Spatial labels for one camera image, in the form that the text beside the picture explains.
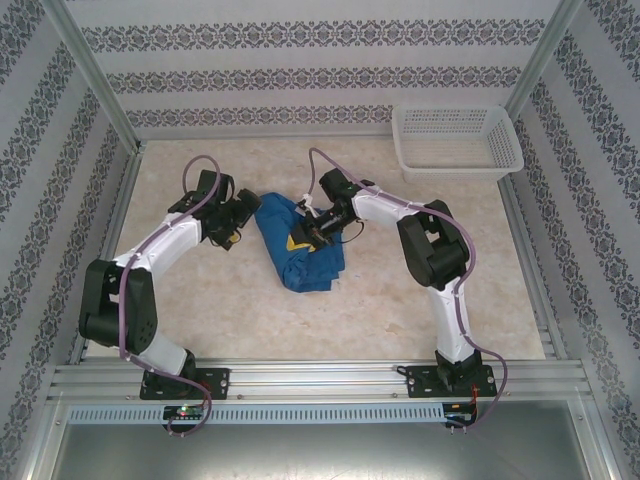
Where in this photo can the aluminium table side rail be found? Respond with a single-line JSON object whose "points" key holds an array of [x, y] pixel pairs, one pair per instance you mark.
{"points": [[520, 225], [117, 225]]}

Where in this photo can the white plastic mesh basket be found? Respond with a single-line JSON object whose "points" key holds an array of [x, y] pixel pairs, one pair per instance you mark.
{"points": [[457, 140]]}

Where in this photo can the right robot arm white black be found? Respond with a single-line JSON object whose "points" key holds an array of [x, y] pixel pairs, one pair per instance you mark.
{"points": [[435, 245]]}

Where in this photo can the aluminium mounting rail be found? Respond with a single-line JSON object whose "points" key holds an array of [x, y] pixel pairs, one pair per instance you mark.
{"points": [[320, 377]]}

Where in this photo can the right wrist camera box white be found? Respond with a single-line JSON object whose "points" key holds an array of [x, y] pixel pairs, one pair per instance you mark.
{"points": [[306, 205]]}

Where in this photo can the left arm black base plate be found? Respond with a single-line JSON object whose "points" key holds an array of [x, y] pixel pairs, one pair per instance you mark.
{"points": [[217, 382]]}

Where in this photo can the blue long pants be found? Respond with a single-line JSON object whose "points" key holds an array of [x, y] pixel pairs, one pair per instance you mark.
{"points": [[280, 250]]}

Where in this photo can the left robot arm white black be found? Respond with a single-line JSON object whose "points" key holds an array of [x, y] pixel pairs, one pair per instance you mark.
{"points": [[120, 305]]}

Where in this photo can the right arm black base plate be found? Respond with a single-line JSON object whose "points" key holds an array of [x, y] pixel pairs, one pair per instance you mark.
{"points": [[420, 382]]}

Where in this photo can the aluminium frame post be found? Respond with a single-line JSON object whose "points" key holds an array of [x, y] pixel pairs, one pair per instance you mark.
{"points": [[95, 75], [542, 60]]}

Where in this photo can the left circuit board green light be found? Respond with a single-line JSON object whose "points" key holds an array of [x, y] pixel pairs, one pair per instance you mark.
{"points": [[182, 411]]}

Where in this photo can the grey metal sheet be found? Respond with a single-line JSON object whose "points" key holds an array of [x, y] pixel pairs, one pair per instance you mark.
{"points": [[320, 450]]}

